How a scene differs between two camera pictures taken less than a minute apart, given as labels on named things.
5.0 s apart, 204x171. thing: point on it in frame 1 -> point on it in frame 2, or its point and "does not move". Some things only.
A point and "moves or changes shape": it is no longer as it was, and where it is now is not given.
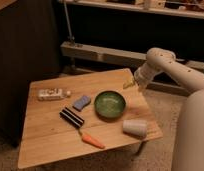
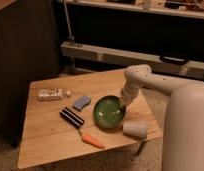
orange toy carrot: (90, 140) does not move
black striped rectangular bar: (72, 117) does not move
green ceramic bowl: (109, 104) moves or changes shape
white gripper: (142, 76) -> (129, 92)
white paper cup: (136, 127) does not move
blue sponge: (82, 102) does not move
